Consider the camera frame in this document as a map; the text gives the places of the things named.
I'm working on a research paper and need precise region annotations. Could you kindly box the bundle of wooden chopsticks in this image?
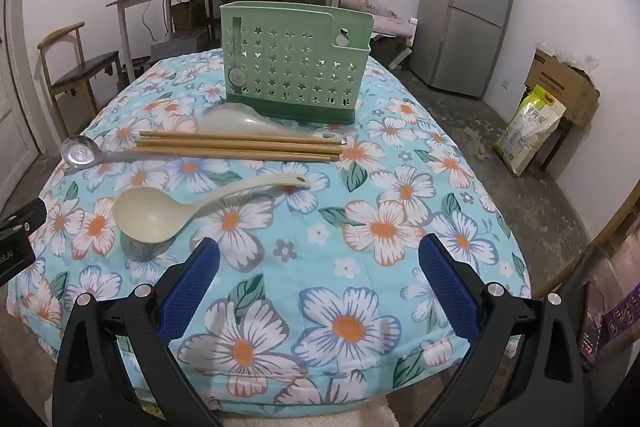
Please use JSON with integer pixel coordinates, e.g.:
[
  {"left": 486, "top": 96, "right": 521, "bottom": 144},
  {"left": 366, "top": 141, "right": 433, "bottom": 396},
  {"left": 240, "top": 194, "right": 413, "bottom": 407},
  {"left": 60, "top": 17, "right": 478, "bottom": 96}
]
[{"left": 134, "top": 129, "right": 343, "bottom": 164}]

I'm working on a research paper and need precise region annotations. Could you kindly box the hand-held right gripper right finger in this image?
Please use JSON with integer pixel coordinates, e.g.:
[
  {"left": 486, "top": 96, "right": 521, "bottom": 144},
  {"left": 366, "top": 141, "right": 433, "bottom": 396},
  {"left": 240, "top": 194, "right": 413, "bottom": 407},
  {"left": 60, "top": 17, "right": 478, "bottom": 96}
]
[{"left": 417, "top": 234, "right": 586, "bottom": 427}]

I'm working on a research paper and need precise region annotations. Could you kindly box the purple patterned box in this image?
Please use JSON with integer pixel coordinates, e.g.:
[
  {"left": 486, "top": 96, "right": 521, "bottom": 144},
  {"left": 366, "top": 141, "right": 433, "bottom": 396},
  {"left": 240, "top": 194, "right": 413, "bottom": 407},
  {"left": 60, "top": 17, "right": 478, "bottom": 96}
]
[{"left": 600, "top": 287, "right": 640, "bottom": 348}]

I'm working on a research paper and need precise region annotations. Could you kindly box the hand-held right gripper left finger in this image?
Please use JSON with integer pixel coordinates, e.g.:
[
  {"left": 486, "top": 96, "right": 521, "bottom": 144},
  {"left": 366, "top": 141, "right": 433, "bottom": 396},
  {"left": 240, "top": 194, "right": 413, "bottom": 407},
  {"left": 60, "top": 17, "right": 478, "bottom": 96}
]
[{"left": 52, "top": 237, "right": 223, "bottom": 427}]

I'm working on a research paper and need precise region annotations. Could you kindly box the grey plastic-wrapped box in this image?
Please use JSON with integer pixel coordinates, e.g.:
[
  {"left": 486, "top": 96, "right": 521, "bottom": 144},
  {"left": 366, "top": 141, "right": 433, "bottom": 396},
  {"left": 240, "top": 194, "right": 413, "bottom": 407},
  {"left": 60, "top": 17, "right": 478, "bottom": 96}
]
[{"left": 150, "top": 29, "right": 211, "bottom": 58}]

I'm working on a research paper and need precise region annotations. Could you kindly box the pink floral roll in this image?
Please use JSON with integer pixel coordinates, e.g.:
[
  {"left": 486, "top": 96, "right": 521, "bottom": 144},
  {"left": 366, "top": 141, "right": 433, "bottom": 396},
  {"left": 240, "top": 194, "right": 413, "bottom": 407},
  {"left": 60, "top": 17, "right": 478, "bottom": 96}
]
[{"left": 340, "top": 0, "right": 418, "bottom": 40}]

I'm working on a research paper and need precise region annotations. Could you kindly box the pale rice paddle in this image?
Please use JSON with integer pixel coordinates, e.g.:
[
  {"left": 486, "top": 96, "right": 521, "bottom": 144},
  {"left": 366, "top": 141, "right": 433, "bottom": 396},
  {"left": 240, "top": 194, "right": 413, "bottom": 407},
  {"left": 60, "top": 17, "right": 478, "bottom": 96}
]
[{"left": 197, "top": 103, "right": 351, "bottom": 146}]

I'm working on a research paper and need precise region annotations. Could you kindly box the green perforated utensil holder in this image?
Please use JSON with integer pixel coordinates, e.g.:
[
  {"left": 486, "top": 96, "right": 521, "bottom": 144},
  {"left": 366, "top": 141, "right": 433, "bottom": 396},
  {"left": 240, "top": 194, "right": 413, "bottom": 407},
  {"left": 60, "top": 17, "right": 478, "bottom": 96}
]
[{"left": 220, "top": 1, "right": 375, "bottom": 125}]

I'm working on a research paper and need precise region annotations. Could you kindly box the large cardboard box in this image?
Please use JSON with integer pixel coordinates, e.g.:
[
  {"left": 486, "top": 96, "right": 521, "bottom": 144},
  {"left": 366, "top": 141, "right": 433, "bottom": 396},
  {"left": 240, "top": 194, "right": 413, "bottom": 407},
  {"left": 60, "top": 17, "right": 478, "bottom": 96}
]
[{"left": 525, "top": 49, "right": 601, "bottom": 128}]

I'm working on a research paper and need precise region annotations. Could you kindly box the small metal ladle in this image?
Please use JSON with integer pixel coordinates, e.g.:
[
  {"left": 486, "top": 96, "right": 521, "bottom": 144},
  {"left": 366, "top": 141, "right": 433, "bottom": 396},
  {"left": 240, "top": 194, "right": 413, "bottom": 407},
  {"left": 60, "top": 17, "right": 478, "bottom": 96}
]
[{"left": 60, "top": 134, "right": 351, "bottom": 170}]

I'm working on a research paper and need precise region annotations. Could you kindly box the beige plastic soup ladle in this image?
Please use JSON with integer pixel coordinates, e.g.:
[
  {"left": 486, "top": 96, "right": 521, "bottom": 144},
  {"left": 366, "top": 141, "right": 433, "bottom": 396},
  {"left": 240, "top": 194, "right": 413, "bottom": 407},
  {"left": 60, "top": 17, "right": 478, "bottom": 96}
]
[{"left": 112, "top": 173, "right": 311, "bottom": 240}]

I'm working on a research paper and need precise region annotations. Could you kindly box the floral blue blanket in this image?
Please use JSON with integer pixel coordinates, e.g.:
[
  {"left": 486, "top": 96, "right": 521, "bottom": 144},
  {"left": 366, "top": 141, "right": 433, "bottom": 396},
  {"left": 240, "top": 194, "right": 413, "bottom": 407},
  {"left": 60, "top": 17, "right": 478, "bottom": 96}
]
[{"left": 5, "top": 47, "right": 533, "bottom": 418}]

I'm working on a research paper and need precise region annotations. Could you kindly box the wooden armchair frame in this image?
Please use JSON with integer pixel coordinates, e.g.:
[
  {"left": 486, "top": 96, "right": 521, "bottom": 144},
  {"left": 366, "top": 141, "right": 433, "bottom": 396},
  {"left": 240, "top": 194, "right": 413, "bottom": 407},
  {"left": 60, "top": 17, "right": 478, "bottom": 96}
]
[{"left": 530, "top": 187, "right": 640, "bottom": 305}]

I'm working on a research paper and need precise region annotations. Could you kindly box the silver refrigerator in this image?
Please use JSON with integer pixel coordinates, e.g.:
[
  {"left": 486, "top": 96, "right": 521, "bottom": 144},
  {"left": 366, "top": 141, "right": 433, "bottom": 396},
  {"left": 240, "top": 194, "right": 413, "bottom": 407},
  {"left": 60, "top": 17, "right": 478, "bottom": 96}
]
[{"left": 409, "top": 0, "right": 518, "bottom": 100}]

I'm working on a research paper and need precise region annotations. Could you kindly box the green and white rice bag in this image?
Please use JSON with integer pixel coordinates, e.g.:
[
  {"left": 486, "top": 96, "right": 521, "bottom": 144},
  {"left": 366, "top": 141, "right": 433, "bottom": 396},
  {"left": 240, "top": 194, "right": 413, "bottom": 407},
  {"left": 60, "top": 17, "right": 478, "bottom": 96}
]
[{"left": 492, "top": 84, "right": 567, "bottom": 178}]

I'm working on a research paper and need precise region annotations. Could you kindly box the wooden chair with dark seat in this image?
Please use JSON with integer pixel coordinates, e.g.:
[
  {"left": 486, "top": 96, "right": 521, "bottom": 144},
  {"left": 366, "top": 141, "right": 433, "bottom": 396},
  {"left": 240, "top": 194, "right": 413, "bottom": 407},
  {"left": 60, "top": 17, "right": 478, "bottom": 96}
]
[{"left": 37, "top": 22, "right": 123, "bottom": 138}]

